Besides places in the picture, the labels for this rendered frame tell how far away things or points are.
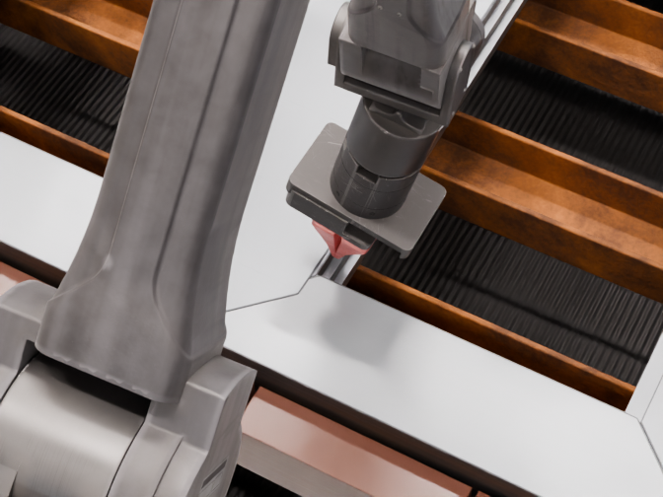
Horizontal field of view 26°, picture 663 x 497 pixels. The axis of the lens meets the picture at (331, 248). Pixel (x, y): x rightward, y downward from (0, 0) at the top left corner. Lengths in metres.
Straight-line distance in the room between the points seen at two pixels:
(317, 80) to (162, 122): 0.70
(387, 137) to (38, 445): 0.44
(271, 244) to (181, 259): 0.58
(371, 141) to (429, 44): 0.13
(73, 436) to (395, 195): 0.48
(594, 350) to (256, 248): 0.45
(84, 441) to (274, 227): 0.58
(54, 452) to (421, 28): 0.37
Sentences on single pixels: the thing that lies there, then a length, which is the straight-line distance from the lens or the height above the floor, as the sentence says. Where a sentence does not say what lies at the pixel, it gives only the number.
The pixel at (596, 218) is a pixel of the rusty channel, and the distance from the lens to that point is 1.36.
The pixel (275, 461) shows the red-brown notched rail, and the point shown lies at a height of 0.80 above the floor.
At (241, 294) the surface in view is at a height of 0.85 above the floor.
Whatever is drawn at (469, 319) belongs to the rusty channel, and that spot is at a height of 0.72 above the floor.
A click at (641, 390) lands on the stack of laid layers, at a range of 1.10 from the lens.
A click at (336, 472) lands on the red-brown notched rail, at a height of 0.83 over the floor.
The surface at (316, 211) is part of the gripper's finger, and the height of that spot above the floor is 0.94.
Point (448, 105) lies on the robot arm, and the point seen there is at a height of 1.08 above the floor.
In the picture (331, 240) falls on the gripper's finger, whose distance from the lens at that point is 1.06.
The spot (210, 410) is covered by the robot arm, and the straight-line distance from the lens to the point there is 0.55.
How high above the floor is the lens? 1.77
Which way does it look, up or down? 55 degrees down
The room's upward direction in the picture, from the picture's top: straight up
